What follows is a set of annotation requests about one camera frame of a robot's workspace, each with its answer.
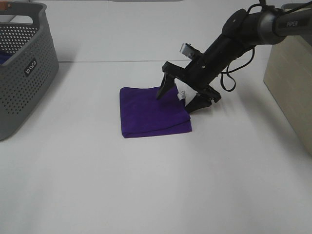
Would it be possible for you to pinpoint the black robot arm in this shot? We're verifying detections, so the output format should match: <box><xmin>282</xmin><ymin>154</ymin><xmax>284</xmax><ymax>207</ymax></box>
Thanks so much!
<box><xmin>156</xmin><ymin>5</ymin><xmax>312</xmax><ymax>113</ymax></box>

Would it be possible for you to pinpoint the purple towel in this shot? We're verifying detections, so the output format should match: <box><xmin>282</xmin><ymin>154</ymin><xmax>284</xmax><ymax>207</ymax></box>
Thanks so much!
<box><xmin>119</xmin><ymin>85</ymin><xmax>192</xmax><ymax>138</ymax></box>

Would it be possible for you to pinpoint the grey perforated plastic basket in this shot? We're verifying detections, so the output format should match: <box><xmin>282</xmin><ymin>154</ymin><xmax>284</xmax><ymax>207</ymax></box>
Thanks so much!
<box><xmin>0</xmin><ymin>0</ymin><xmax>59</xmax><ymax>140</ymax></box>

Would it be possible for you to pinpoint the beige storage basket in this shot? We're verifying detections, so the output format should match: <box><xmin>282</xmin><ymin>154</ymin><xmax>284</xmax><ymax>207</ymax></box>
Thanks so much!
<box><xmin>263</xmin><ymin>3</ymin><xmax>312</xmax><ymax>156</ymax></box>

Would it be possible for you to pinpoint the blue cloth in basket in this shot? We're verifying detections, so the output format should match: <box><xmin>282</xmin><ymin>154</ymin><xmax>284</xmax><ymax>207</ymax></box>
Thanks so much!
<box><xmin>0</xmin><ymin>51</ymin><xmax>13</xmax><ymax>65</ymax></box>

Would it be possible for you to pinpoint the black cable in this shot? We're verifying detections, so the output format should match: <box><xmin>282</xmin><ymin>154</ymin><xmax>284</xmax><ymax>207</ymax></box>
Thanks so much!
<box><xmin>214</xmin><ymin>0</ymin><xmax>312</xmax><ymax>92</ymax></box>

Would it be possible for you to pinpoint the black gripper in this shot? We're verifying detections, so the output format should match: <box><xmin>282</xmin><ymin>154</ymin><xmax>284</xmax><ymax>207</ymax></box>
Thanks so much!
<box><xmin>156</xmin><ymin>34</ymin><xmax>245</xmax><ymax>114</ymax></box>

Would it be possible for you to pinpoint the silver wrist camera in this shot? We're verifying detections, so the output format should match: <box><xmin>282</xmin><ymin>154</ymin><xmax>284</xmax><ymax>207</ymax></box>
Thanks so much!
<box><xmin>180</xmin><ymin>43</ymin><xmax>202</xmax><ymax>60</ymax></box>

